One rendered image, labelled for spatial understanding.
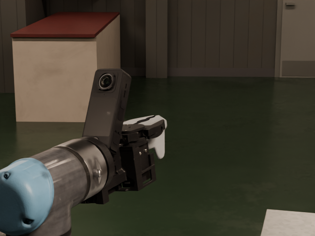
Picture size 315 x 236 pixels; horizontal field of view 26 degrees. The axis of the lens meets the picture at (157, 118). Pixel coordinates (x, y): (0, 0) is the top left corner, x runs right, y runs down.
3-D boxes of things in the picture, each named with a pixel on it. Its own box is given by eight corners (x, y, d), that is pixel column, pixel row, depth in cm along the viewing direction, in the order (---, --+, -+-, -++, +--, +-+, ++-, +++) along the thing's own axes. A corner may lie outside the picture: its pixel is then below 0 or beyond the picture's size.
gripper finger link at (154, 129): (146, 131, 100) (115, 145, 93) (144, 119, 100) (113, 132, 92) (174, 130, 98) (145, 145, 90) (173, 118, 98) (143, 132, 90)
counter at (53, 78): (120, 77, 962) (119, 11, 940) (97, 123, 702) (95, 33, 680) (60, 77, 965) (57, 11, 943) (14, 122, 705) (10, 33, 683)
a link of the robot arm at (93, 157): (35, 145, 84) (90, 145, 80) (57, 137, 88) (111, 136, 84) (44, 204, 85) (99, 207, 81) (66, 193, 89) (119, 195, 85)
